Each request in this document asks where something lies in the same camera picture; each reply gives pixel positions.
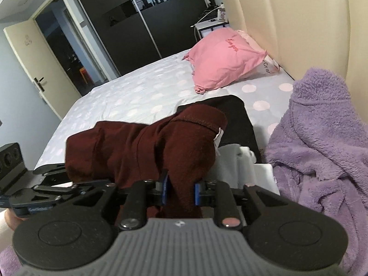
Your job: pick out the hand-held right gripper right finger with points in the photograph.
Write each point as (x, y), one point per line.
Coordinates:
(197, 195)

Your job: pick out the purple fleece robe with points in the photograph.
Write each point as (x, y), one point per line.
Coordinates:
(316, 149)

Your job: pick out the black garment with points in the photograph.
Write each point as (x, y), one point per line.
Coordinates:
(241, 120)

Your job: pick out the white nightstand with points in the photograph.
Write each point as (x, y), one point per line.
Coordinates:
(207, 28)

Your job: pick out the white folded garment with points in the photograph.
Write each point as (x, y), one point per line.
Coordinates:
(238, 166)

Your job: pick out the pink pillow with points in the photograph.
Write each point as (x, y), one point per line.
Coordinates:
(221, 60)

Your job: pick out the dark wardrobe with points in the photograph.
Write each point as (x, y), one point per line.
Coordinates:
(120, 34)

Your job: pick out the white printed pillow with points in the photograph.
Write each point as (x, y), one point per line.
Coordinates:
(270, 66)

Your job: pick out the polka-dot bed sheet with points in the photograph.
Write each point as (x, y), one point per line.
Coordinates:
(138, 92)

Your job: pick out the person's left forearm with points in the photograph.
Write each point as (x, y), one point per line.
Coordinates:
(4, 230)

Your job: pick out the maroon garment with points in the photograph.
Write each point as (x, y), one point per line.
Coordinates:
(129, 149)

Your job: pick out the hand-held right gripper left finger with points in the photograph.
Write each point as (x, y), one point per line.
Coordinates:
(164, 191)

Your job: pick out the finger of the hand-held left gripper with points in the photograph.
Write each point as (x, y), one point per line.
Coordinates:
(69, 188)
(49, 169)

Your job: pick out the cream padded headboard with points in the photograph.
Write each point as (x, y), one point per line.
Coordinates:
(287, 11)

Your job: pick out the cream door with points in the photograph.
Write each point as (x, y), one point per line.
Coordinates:
(34, 63)

